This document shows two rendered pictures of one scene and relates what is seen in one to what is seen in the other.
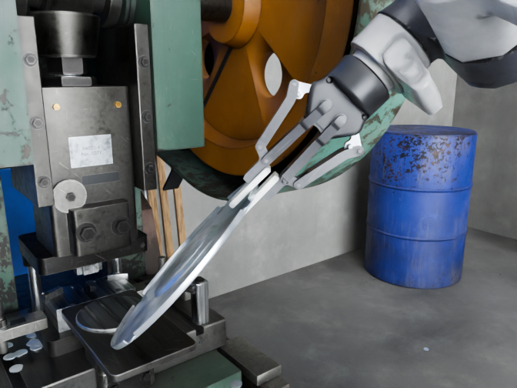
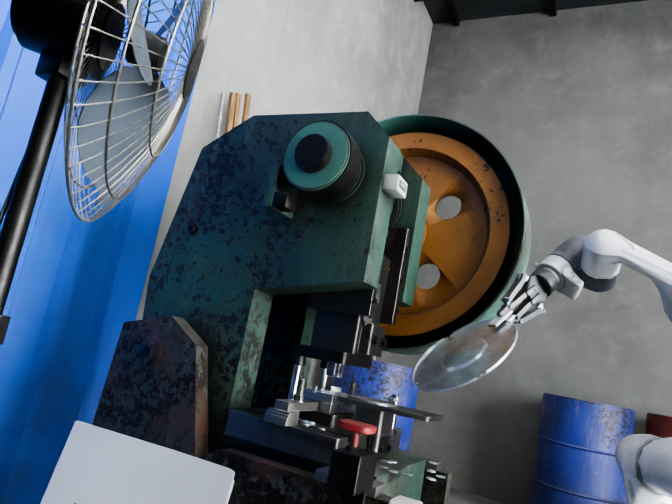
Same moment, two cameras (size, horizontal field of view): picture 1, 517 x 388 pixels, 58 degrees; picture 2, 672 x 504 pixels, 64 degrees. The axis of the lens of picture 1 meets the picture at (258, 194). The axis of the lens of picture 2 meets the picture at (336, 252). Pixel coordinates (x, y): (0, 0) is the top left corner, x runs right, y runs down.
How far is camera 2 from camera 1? 116 cm
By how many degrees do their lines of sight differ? 35
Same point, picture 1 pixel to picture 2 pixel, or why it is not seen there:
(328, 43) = (487, 264)
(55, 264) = (348, 358)
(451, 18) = (603, 261)
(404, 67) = (571, 276)
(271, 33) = (433, 252)
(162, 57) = (412, 249)
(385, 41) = (561, 265)
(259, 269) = not seen: hidden behind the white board
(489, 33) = (611, 269)
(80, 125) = not seen: hidden behind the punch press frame
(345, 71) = (545, 274)
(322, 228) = not seen: hidden behind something
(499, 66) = (607, 283)
